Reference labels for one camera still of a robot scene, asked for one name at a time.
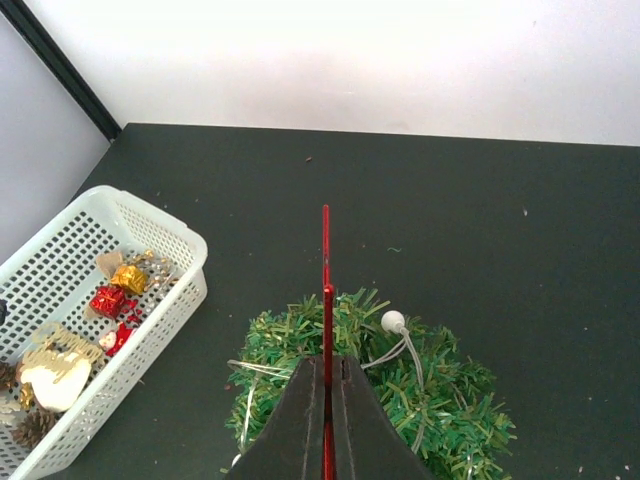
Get red gift box ornament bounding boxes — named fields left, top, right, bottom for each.
left=88, top=285, right=126, bottom=319

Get gold merry christmas sign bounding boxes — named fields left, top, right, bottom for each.
left=17, top=322, right=104, bottom=383

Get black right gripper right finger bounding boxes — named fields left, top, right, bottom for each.
left=332, top=356, right=434, bottom=480

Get red berry sprig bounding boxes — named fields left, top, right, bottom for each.
left=121, top=299, right=143, bottom=325

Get small green christmas tree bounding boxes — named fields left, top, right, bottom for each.
left=226, top=288, right=515, bottom=479

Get silver bead sprig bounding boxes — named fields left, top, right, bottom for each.
left=129, top=249, right=179, bottom=302

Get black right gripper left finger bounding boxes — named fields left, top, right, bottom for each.
left=225, top=357, right=325, bottom=480

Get burlap bow ornament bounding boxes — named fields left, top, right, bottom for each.
left=95, top=250, right=124, bottom=279

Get white ball string lights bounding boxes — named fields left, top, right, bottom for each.
left=227, top=310, right=424, bottom=453

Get white perforated plastic basket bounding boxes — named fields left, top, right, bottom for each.
left=1, top=185, right=208, bottom=479

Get wooden snowflake ornament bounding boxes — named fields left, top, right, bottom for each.
left=0, top=397, right=21, bottom=426

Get small santa figure ornament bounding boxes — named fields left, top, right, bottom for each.
left=99, top=322, right=135, bottom=358

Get brown pine cone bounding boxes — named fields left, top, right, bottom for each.
left=11, top=410, right=57, bottom=450
left=0, top=362, right=17, bottom=391

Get red star ornament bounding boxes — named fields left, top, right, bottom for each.
left=322, top=205, right=334, bottom=480

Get small gold star ornament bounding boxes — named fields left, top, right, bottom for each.
left=19, top=383, right=35, bottom=411

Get gold gift box ornament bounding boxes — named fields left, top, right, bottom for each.
left=110, top=264, right=148, bottom=295

